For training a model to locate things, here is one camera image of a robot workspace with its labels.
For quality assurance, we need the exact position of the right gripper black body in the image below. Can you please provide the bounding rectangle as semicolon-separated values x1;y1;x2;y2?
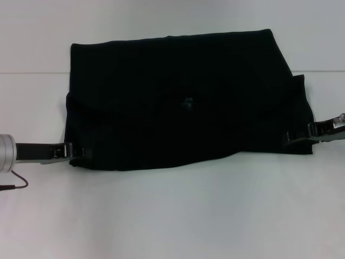
308;120;345;144

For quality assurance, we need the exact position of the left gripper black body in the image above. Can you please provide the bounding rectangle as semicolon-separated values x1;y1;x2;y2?
15;141;73;165

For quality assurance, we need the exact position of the black shirt with FREE print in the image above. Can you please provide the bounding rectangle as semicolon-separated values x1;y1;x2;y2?
64;29;315;174

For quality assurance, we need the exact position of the dark left gripper cable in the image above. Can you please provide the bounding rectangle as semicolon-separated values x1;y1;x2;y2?
0;169;29;192

